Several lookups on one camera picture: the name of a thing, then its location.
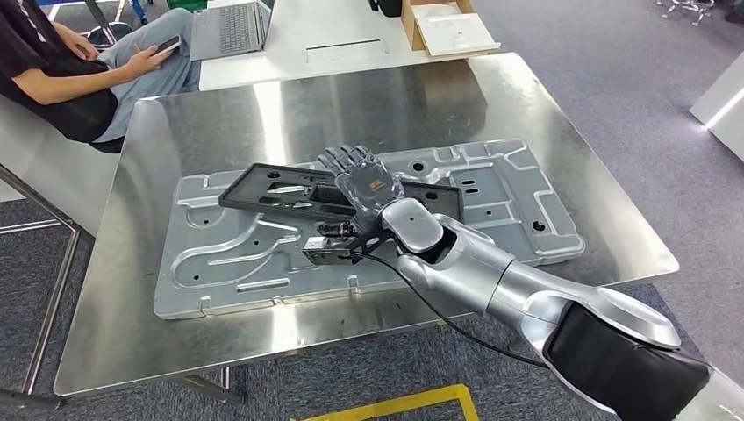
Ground black plastic frame part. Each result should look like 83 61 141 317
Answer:
218 162 466 225

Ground stainless steel workbench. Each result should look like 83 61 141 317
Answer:
53 52 681 405

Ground stamped grey metal panel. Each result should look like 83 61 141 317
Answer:
153 138 587 321

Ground cardboard box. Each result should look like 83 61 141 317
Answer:
401 0 502 58

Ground white foam insert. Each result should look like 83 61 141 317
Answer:
413 3 502 58

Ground yellow floor tape square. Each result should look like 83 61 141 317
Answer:
289 383 482 421

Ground grey laptop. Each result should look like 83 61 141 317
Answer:
190 0 275 62

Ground smartphone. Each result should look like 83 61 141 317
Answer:
149 34 182 58

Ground white bench seat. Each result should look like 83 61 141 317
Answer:
0 96 121 239

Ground person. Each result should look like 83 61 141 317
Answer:
0 0 202 155

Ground white lit display booth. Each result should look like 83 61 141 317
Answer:
690 51 744 164

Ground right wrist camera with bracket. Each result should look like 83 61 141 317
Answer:
301 229 397 268

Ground black camera cable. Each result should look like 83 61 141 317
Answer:
351 253 550 370

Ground chrome tube frame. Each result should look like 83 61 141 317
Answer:
0 164 82 408

